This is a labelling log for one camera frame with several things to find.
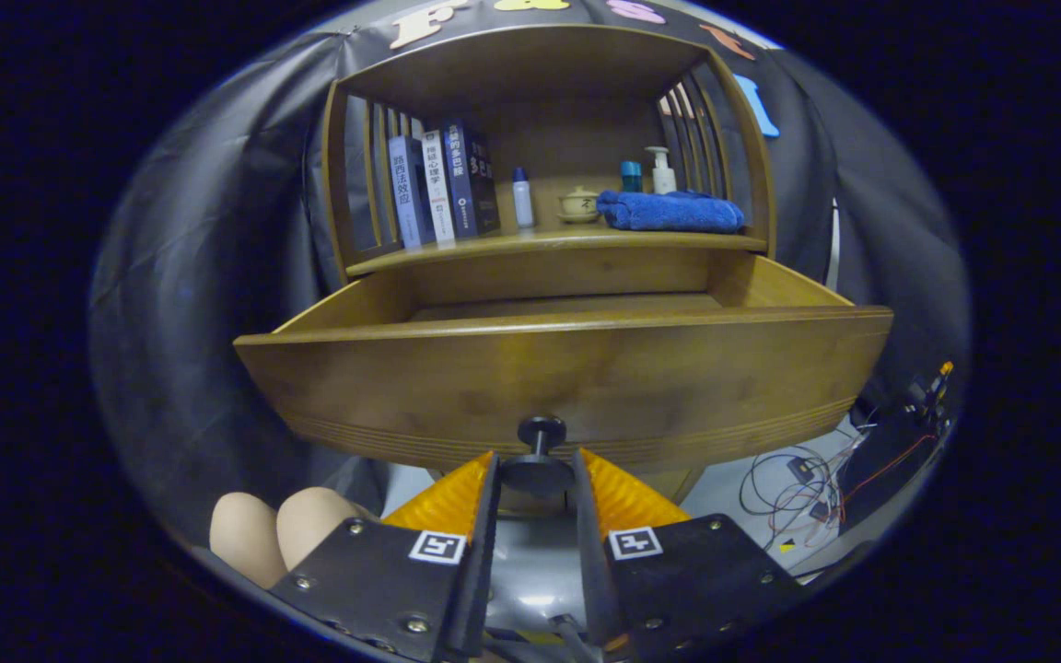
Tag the white bottle blue cap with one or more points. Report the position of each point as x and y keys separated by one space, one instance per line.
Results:
x=523 y=203

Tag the wooden cabinet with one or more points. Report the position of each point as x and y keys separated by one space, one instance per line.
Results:
x=567 y=138

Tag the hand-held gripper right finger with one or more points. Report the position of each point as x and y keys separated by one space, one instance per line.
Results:
x=588 y=571

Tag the light blue book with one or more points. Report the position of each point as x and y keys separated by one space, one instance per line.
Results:
x=406 y=198

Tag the person's bare knee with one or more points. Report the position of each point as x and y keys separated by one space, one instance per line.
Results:
x=309 y=525
x=245 y=539

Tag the wooden drawer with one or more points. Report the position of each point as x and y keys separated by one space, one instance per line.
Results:
x=586 y=378

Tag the white book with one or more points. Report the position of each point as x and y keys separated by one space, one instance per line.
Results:
x=438 y=193

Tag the white pump bottle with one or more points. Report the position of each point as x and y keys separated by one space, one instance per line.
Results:
x=663 y=178

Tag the dark blue book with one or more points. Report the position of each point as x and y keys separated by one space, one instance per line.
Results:
x=475 y=184

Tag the blue folded towel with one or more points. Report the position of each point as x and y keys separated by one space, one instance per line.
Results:
x=669 y=212

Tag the beige lidded tea cup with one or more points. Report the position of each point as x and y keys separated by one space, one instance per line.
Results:
x=578 y=204

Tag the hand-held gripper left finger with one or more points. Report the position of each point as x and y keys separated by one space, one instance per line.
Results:
x=480 y=571

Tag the teal bottle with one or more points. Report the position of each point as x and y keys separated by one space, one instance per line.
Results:
x=631 y=175

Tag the wooden countertop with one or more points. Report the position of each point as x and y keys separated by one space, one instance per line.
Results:
x=549 y=238

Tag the black drawer knob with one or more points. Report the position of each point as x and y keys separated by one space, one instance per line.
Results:
x=540 y=474

